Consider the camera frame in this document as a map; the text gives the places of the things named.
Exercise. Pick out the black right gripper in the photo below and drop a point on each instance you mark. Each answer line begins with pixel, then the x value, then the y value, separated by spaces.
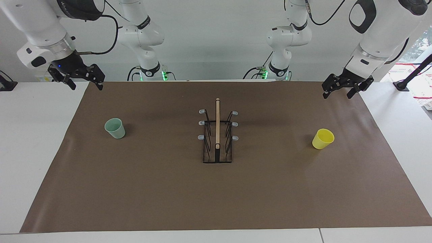
pixel 69 65

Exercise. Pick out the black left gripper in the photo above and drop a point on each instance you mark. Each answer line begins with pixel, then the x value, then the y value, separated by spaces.
pixel 351 80

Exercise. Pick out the yellow plastic cup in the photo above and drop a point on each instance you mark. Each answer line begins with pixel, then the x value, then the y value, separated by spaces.
pixel 320 141

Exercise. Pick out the pale green plastic cup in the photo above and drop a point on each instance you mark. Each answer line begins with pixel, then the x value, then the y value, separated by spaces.
pixel 116 132

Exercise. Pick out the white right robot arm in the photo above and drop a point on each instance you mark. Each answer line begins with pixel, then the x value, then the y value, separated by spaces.
pixel 40 30

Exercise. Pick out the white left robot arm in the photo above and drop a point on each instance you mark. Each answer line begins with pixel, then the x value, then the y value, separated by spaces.
pixel 378 37

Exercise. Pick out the white box with yellow label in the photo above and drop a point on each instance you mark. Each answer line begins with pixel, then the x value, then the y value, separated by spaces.
pixel 45 79

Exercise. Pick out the black angled stand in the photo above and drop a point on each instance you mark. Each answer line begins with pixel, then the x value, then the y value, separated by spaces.
pixel 403 84

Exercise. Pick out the small black stand base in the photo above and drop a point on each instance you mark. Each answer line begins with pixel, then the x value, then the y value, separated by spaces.
pixel 7 86

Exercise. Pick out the white red-striped basket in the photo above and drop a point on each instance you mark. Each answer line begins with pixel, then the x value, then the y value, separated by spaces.
pixel 423 91

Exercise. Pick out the brown table mat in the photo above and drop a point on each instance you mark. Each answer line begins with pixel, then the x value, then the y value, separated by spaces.
pixel 152 185

